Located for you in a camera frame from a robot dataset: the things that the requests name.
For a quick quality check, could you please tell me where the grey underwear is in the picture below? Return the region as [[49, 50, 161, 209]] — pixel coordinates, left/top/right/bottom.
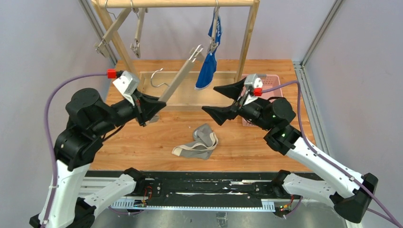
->
[[171, 123, 219, 160]]

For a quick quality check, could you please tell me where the blue underwear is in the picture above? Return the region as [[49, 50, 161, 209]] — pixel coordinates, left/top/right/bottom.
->
[[194, 16, 222, 90]]

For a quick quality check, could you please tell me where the wooden hanger with blue underwear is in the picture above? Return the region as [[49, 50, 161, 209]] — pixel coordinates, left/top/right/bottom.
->
[[209, 0, 220, 54]]

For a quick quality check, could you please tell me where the wooden hanger with grey underwear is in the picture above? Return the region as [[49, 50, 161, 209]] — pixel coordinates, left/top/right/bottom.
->
[[150, 44, 203, 111]]

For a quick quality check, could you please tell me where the wooden clip hanger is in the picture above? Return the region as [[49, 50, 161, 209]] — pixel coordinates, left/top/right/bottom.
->
[[130, 0, 148, 58]]

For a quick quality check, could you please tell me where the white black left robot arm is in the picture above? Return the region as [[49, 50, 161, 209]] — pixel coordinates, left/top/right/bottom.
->
[[29, 88, 166, 228]]

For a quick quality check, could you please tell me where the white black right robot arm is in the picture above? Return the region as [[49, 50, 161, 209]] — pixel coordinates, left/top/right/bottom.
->
[[202, 75, 378, 223]]

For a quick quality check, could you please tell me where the empty wooden hanger far left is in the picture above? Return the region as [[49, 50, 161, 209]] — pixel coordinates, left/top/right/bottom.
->
[[92, 0, 132, 57]]

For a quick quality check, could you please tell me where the wooden clothes rack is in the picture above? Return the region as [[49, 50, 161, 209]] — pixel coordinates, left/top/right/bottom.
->
[[107, 0, 259, 111]]

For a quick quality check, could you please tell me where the pink plastic basket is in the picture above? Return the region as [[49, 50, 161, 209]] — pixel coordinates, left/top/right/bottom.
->
[[242, 74, 283, 127]]

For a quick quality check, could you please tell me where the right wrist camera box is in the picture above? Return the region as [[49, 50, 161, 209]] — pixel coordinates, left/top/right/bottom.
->
[[243, 74, 263, 105]]

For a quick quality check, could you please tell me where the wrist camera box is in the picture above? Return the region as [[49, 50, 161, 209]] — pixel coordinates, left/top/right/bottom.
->
[[243, 74, 263, 105], [113, 71, 140, 96]]

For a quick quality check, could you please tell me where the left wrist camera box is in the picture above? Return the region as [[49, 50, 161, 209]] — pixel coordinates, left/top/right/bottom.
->
[[113, 71, 140, 96]]

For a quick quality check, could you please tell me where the aluminium frame rail right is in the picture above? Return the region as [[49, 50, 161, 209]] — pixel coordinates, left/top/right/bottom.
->
[[293, 0, 363, 228]]

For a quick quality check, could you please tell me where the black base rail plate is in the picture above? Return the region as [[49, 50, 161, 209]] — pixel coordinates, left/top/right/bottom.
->
[[85, 171, 318, 211]]

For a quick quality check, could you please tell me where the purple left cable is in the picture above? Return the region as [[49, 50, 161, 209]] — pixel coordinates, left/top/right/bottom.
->
[[40, 69, 124, 228]]

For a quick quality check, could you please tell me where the purple cable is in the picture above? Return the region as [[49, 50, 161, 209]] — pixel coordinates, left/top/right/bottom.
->
[[253, 80, 403, 228], [40, 69, 124, 228]]

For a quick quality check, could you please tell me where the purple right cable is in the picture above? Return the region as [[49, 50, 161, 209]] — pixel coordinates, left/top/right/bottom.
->
[[253, 80, 403, 228]]

